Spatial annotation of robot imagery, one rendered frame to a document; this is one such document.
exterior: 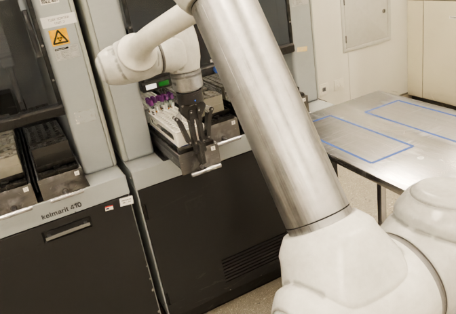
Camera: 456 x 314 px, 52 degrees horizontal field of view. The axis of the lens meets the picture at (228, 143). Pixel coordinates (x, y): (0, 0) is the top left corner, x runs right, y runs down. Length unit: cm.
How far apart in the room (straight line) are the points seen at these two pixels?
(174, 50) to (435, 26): 265
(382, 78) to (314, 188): 312
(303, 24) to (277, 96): 120
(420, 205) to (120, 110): 108
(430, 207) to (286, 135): 24
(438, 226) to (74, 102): 115
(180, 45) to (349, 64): 235
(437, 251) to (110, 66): 85
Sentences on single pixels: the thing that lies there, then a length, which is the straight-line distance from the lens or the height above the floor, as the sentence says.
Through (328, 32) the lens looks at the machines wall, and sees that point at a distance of 334.
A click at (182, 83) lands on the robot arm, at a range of 131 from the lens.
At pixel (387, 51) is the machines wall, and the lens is 373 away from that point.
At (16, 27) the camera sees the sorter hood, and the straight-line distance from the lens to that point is 149.
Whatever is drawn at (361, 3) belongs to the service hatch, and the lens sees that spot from 350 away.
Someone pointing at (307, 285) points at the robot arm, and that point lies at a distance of 65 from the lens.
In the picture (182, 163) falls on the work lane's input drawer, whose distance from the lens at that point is 143.
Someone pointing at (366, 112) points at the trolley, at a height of 82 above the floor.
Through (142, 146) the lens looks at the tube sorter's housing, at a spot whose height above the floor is 78.
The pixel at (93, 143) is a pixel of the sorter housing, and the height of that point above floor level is 84.
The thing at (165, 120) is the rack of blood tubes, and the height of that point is 86.
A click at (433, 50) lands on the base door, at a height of 46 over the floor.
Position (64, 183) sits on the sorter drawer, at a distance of 152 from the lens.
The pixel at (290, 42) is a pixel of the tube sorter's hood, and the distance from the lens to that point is 180.
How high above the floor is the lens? 136
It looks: 23 degrees down
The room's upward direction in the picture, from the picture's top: 9 degrees counter-clockwise
